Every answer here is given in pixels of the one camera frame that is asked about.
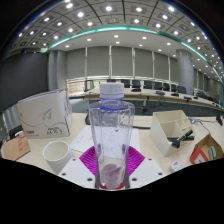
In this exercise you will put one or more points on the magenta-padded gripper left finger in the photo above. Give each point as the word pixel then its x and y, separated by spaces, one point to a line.
pixel 75 170

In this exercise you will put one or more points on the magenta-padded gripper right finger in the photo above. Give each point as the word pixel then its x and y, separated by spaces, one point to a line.
pixel 148 170

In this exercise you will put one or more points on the clear plastic water bottle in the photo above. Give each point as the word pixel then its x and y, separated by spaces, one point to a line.
pixel 111 133

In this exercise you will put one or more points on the white cup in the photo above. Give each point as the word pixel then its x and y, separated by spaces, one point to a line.
pixel 56 156

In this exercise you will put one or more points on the white printed paper sheet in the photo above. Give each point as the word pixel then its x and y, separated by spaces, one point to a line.
pixel 81 140

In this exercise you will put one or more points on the white desk organizer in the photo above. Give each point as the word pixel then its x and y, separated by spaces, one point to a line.
pixel 161 133

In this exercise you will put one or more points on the black marker pen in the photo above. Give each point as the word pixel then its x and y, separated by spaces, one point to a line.
pixel 182 137

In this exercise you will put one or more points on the red and brown cardboard box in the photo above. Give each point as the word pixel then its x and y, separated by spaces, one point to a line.
pixel 198 155

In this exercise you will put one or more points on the brown cardboard with red print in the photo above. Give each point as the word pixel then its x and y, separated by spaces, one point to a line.
pixel 16 148

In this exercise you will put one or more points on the white copy paper carton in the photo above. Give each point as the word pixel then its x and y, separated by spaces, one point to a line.
pixel 43 116

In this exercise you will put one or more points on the long curved conference desk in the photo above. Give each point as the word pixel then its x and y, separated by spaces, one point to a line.
pixel 150 96

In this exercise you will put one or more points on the row of black office chairs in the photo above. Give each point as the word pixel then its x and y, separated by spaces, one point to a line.
pixel 146 84

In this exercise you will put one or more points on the round ceiling lights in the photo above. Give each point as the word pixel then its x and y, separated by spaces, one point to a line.
pixel 109 8

